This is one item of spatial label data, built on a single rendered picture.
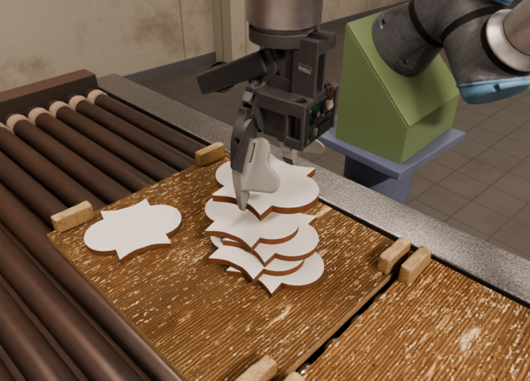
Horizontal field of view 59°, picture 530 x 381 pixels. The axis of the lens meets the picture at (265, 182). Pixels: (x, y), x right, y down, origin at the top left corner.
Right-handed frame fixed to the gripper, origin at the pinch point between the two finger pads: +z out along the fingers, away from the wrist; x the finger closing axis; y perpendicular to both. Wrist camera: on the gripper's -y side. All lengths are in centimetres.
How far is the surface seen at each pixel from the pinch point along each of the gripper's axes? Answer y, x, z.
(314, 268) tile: 7.9, 0.4, 10.8
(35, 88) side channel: -78, 14, 12
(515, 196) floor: 20, 193, 107
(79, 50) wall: -264, 147, 77
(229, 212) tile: -6.2, 0.0, 7.8
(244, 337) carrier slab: 6.6, -13.1, 11.8
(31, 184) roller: -45.2, -8.1, 14.4
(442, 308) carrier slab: 23.7, 4.6, 11.7
